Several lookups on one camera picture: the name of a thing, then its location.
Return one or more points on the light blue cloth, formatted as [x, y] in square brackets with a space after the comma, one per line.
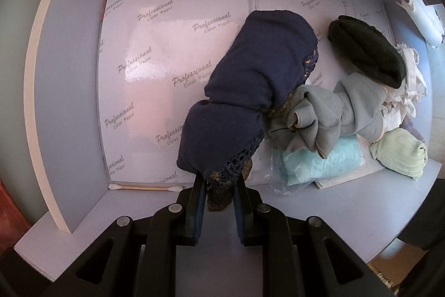
[313, 161]

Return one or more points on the navy lace underwear roll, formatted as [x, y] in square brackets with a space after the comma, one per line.
[257, 67]

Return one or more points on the black sock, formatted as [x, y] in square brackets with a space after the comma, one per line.
[365, 50]

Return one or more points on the grey cloth roll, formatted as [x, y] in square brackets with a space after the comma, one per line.
[323, 116]

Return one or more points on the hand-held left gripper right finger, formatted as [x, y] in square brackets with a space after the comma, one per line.
[240, 213]

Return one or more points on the cotton swab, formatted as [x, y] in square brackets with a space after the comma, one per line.
[146, 187]

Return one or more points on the pale green ribbed sock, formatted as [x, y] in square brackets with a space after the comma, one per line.
[399, 152]

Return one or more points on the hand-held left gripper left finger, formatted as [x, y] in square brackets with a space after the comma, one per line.
[198, 210]

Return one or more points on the glossy photo paper sheets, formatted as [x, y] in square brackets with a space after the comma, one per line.
[156, 57]

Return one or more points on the red blanket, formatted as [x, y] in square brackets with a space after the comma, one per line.
[10, 210]

